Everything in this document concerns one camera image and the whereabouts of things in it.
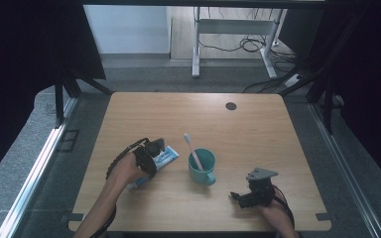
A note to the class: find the black curtain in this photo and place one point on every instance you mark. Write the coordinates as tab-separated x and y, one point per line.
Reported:
23	66
370	82

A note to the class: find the aluminium rail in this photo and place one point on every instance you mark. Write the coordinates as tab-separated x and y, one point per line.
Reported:
344	165
33	175

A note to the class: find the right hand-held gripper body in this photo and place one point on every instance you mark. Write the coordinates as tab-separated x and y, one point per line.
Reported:
261	188

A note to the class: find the person's left hand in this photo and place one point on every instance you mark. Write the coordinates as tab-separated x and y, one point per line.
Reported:
127	172

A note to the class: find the white desk frame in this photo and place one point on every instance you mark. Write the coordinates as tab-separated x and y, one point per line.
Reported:
231	25

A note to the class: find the person's right hand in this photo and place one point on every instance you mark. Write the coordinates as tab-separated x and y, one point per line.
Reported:
273	211

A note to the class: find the dark round table grommet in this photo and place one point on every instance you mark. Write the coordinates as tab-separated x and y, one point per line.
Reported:
231	106

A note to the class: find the teal cup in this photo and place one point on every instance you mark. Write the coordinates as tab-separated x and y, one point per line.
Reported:
201	172

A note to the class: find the pink toothbrush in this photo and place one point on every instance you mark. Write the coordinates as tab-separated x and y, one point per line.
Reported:
193	152

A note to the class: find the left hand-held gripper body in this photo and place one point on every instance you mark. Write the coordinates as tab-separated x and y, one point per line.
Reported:
145	153

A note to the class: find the white power strip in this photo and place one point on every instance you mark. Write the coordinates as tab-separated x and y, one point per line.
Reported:
293	80

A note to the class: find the black metal stand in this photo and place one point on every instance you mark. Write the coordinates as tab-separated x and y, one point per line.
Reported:
59	102
327	105

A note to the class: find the toothpaste tube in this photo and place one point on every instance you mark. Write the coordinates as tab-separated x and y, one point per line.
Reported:
167	158

